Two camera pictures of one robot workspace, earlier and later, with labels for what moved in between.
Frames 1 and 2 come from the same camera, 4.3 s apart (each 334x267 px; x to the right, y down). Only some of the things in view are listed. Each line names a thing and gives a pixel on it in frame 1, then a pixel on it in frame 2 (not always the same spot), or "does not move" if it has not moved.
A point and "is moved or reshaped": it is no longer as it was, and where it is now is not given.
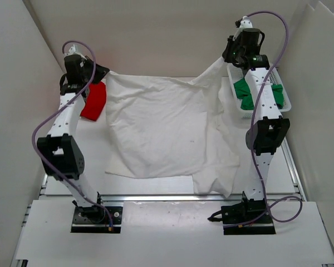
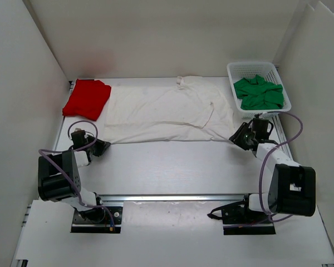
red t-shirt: x=96 y=102 does not move
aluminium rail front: x=145 y=197 does not move
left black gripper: x=100 y=72 to x=102 y=146
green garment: x=243 y=93 does not move
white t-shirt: x=162 y=127 is moved or reshaped
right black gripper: x=228 y=55 to x=236 y=138
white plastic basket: x=236 y=73 does not move
